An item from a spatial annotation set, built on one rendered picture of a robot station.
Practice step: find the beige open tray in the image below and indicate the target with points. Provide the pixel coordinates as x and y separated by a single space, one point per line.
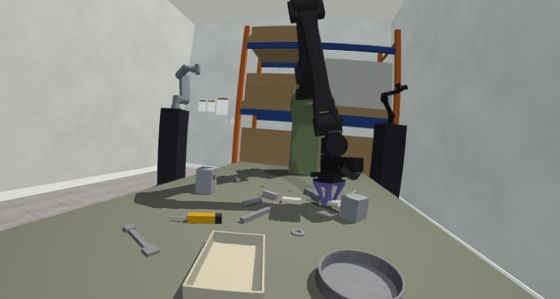
228 262

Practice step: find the yellow-handled screwdriver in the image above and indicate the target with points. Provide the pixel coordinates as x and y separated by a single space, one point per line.
202 218

